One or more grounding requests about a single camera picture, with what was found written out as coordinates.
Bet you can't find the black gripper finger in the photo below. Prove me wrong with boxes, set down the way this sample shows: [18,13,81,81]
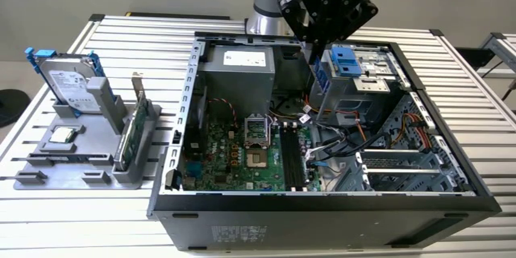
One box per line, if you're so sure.
[317,0,378,59]
[277,0,322,64]

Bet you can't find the green RAM stick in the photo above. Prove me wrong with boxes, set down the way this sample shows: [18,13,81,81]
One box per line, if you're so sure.
[309,55,330,97]

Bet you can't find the black RAM slot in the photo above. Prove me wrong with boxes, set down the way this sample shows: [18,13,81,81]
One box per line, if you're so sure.
[289,121,310,193]
[280,121,298,193]

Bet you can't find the blue drive bay latch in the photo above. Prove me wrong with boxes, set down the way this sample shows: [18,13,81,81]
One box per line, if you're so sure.
[328,45,362,78]

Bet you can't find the grey optical drive cage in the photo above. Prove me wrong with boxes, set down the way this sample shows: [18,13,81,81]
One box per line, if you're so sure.
[309,45,409,126]

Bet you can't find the grey power supply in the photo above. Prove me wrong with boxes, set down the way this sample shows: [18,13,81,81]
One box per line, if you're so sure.
[198,45,276,121]

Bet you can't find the aluminium side table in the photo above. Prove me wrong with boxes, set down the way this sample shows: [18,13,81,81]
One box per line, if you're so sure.
[476,32,516,78]

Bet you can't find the black case fan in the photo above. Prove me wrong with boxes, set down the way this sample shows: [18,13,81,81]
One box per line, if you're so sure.
[188,86,209,140]

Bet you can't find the metal socket cover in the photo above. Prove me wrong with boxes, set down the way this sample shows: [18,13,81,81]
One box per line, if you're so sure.
[244,113,270,148]

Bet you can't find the CPU socket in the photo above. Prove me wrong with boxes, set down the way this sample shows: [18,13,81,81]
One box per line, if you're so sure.
[245,147,270,169]

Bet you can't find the grey disk bay cage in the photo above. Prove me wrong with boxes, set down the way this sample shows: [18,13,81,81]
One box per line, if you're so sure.
[353,148,472,194]

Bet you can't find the green motherboard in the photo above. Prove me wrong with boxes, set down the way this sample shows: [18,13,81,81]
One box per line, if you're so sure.
[181,115,322,193]

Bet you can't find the green graphics card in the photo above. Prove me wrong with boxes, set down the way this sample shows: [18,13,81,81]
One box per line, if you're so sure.
[113,71,148,172]

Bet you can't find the blue expansion slot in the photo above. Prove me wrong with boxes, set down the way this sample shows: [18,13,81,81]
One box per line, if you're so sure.
[184,162,202,179]

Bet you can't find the hard disk in blue carrier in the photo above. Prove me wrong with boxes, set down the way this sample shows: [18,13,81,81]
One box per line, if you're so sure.
[22,47,106,117]

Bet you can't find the grey parts rack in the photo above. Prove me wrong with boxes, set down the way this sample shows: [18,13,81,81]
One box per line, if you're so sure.
[12,76,162,192]

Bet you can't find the black PC case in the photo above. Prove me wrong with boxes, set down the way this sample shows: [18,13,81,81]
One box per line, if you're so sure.
[145,30,502,252]

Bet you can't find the silver CPU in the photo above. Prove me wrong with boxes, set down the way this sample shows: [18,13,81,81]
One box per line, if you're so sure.
[46,127,78,145]

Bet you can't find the black round floor base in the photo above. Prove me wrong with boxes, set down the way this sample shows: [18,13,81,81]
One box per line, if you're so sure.
[0,88,32,128]

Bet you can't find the black bracket between tables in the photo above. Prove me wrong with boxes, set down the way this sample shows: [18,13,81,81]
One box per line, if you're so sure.
[453,46,494,68]

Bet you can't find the twisted fan wire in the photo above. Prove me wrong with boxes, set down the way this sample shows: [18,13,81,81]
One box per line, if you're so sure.
[205,97,240,128]

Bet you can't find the orange yellow power wires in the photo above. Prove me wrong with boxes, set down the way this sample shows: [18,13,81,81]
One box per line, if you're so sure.
[386,112,432,153]

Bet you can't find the orange wire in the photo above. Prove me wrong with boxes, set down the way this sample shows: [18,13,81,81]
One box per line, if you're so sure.
[305,94,368,143]

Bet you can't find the black cable bundle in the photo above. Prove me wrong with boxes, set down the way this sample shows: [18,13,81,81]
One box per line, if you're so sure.
[313,120,390,160]

